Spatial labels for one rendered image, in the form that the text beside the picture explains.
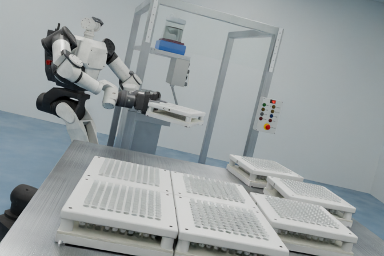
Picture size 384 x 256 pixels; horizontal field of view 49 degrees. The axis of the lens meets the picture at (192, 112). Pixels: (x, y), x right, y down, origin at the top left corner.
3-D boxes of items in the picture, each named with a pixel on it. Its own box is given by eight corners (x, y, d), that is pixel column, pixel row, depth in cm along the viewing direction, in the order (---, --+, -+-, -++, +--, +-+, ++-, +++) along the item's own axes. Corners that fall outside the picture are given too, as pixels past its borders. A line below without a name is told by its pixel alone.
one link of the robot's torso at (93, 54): (28, 81, 235) (40, 18, 231) (65, 84, 267) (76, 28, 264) (72, 94, 226) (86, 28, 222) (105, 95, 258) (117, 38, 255)
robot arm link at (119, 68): (127, 91, 278) (105, 65, 271) (143, 80, 276) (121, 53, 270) (126, 96, 267) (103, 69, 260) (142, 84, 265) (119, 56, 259)
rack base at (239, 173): (300, 193, 176) (301, 188, 176) (248, 186, 168) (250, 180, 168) (272, 175, 199) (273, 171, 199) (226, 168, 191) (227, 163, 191)
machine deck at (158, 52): (189, 62, 312) (191, 57, 312) (139, 51, 302) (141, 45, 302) (173, 59, 372) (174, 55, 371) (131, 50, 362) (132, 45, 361)
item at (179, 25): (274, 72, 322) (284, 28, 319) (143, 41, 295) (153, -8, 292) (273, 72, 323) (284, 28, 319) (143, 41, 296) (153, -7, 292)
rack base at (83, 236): (171, 262, 88) (174, 251, 88) (54, 241, 86) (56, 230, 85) (167, 219, 113) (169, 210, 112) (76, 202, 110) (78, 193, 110)
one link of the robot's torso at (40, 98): (32, 111, 247) (38, 82, 246) (47, 110, 260) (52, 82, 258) (72, 123, 239) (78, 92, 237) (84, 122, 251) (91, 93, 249)
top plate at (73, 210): (176, 239, 88) (179, 230, 88) (59, 218, 85) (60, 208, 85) (171, 201, 112) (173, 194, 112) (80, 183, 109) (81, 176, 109)
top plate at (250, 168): (303, 182, 176) (304, 177, 176) (251, 174, 168) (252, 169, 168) (275, 166, 199) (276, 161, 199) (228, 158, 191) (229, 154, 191)
